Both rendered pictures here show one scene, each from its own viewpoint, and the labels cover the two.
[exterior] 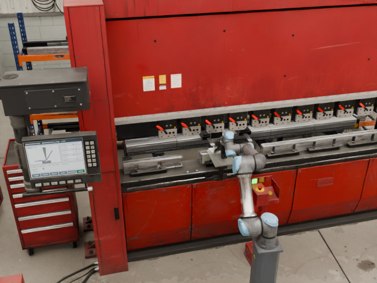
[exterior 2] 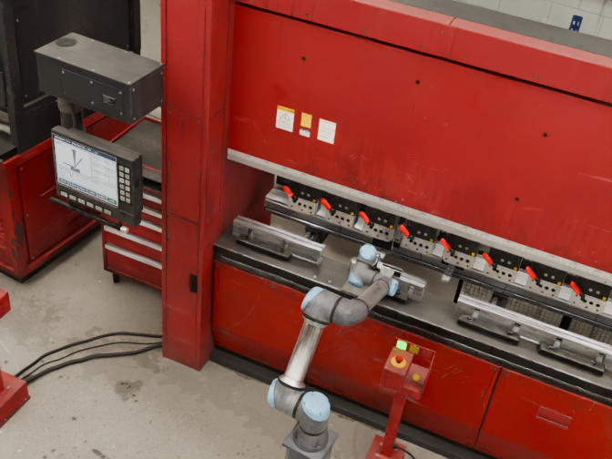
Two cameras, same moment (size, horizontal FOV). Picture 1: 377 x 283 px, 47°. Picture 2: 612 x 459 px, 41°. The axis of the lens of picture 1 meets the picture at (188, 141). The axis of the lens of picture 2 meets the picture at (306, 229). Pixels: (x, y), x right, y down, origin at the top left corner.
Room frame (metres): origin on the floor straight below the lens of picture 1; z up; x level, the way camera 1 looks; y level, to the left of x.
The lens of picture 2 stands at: (0.38, -1.67, 3.53)
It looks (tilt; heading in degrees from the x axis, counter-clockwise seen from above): 37 degrees down; 33
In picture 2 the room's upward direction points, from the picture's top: 7 degrees clockwise
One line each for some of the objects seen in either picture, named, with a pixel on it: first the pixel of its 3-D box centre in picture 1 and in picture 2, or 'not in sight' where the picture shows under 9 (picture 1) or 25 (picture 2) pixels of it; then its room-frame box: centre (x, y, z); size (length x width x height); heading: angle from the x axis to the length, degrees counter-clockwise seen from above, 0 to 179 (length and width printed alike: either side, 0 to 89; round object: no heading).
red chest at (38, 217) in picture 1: (45, 196); (158, 214); (3.23, 1.30, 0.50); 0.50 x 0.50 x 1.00; 14
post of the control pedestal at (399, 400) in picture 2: (261, 224); (394, 418); (2.97, -0.63, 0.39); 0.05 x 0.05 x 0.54; 16
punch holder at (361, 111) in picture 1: (363, 104); not in sight; (3.58, -1.57, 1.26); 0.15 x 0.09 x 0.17; 104
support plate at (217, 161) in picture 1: (221, 157); (368, 280); (3.11, -0.27, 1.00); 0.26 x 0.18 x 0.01; 14
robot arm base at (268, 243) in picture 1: (267, 237); (311, 430); (2.32, -0.55, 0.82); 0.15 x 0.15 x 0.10
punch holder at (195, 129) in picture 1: (190, 124); (343, 207); (3.20, -0.02, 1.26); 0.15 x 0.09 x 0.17; 104
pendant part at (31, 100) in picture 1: (54, 137); (103, 142); (2.48, 0.87, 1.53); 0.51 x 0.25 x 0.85; 101
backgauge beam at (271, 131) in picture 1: (247, 133); (468, 266); (3.64, -0.55, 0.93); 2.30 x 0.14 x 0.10; 104
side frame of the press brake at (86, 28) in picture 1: (97, 136); (223, 163); (3.19, 0.75, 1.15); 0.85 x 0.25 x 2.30; 14
